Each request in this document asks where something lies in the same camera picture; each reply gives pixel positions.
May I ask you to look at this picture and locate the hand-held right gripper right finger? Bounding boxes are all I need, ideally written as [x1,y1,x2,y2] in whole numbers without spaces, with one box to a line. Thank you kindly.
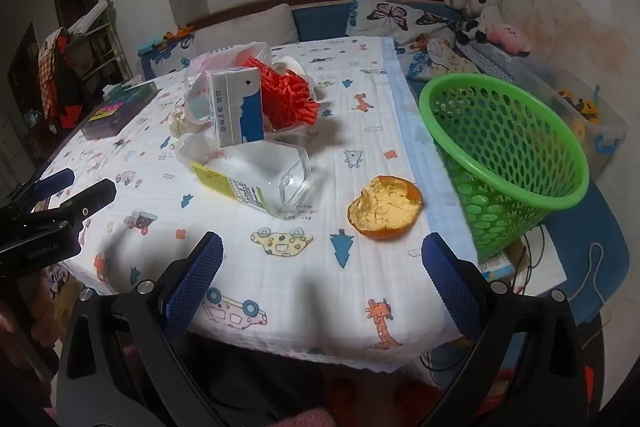
[420,232,587,427]

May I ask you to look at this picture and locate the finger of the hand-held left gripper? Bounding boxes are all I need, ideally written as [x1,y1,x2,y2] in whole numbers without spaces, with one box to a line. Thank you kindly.
[5,168,76,208]
[27,179,118,234]

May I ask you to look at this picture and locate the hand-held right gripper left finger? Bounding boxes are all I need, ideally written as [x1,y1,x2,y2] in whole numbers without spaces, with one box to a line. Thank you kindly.
[57,231,226,427]

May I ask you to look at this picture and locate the green plastic basket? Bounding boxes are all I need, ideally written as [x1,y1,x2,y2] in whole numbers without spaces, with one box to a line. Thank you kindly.
[419,73,591,261]

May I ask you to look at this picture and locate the black box with colourful print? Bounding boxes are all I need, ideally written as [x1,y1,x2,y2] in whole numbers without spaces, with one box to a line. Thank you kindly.
[81,82,161,140]

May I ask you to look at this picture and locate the orange peel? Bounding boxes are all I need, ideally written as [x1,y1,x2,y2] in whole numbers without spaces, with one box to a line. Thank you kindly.
[347,175,425,240]

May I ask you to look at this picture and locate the clear plastic bottle yellow label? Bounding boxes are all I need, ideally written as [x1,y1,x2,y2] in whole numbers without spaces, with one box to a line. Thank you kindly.
[177,133,313,219]

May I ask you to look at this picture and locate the metal rack with clothes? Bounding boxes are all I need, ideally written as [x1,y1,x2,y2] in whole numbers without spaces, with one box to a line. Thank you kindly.
[37,0,134,128]

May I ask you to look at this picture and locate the crumpled tissue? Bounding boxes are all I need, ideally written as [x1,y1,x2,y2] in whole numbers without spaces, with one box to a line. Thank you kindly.
[169,109,195,138]

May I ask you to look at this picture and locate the clear plastic bag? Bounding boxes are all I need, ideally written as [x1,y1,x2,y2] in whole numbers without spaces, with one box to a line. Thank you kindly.
[184,42,274,124]

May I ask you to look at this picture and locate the white and blue milk carton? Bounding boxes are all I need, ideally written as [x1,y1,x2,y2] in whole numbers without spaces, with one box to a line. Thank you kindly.
[207,67,266,148]

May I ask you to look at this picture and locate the red shredded ribbon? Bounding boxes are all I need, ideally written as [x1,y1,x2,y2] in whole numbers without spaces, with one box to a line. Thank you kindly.
[242,57,321,128]

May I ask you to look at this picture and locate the yellow toy cars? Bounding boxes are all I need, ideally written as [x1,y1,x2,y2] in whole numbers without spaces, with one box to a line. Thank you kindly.
[556,87,602,126]

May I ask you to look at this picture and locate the white pillow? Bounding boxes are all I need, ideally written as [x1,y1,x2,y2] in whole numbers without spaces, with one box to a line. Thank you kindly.
[192,4,299,54]

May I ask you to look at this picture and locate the small butterfly print pillow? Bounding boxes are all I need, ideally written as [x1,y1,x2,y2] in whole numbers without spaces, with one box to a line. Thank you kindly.
[405,34,482,82]

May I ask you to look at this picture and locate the pink plush toy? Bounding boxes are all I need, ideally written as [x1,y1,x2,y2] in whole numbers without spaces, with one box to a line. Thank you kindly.
[487,24,532,56]

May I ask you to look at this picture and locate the black and white plush cow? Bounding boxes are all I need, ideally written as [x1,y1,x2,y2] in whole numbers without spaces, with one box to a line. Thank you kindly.
[445,0,504,46]

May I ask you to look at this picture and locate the large butterfly print pillow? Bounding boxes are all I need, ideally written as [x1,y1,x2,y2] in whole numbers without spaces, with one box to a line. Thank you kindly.
[347,0,462,42]

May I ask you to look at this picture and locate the blue cushion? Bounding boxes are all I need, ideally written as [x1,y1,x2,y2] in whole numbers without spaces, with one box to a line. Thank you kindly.
[292,2,354,42]

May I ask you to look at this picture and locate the white cable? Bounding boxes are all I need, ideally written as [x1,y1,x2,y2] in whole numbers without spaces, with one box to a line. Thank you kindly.
[570,242,613,310]

